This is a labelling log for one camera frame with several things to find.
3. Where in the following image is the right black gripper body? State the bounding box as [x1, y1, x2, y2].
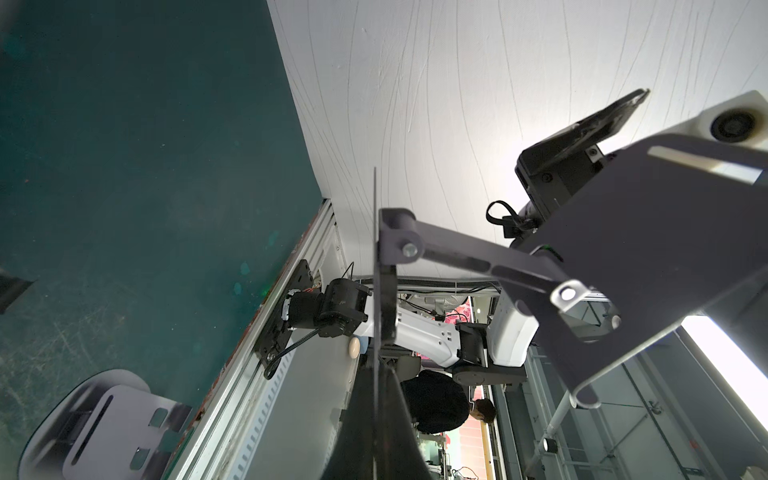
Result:
[515, 145, 615, 222]

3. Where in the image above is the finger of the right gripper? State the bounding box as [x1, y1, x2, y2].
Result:
[520, 89, 650, 165]

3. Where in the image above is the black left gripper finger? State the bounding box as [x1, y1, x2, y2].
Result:
[321, 191, 431, 479]

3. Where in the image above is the purple phone stand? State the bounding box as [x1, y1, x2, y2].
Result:
[17, 369, 192, 479]
[373, 134, 767, 408]

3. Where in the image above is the left dark grey phone stand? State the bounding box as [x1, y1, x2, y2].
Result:
[0, 270, 34, 315]

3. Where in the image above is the person in black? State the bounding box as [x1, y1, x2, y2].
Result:
[400, 370, 497, 435]

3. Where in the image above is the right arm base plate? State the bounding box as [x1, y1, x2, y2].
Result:
[253, 259, 313, 380]

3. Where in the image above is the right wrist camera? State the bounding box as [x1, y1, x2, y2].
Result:
[659, 90, 767, 150]

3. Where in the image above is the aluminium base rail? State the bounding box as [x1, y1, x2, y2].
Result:
[163, 199, 345, 479]

